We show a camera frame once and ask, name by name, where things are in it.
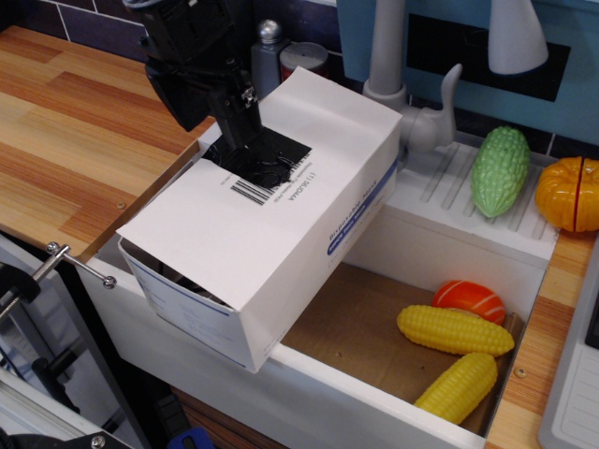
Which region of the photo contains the white cardboard mask box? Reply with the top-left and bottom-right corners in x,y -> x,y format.
119,69 -> 402,372

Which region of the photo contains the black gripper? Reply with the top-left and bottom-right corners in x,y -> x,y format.
124,1 -> 262,162

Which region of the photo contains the yellow toy corn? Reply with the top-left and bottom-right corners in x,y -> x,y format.
414,353 -> 498,425
397,305 -> 515,357

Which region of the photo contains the blue toy panel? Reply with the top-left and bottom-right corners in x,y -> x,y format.
337,1 -> 598,144

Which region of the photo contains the grey bottle silver cap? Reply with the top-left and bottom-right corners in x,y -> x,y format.
251,19 -> 290,100

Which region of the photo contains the metal black clamp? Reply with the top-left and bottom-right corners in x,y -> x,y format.
1,247 -> 125,432

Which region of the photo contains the orange toy pumpkin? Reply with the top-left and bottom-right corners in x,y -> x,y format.
535,156 -> 598,232

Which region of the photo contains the grey appliance at right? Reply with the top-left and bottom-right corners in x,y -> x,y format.
538,247 -> 598,448

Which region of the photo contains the white cone lamp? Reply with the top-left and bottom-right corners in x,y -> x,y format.
488,0 -> 549,76

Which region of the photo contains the grey toy faucet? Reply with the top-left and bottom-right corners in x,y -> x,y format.
362,0 -> 464,156

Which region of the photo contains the orange toy salmon piece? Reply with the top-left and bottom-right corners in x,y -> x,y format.
431,280 -> 506,326

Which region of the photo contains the white toy sink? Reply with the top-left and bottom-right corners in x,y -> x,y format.
81,134 -> 558,448

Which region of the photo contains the blue clamp handle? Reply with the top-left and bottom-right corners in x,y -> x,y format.
167,427 -> 213,449

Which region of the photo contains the red toy can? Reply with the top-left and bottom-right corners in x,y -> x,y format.
279,42 -> 329,81

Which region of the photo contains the yellow toy corn lower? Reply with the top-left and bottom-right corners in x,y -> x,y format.
414,353 -> 498,425

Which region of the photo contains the green toy bitter gourd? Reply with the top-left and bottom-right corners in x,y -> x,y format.
471,126 -> 532,218

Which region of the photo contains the yellow toy corn upper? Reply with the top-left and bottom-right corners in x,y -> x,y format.
397,305 -> 515,357

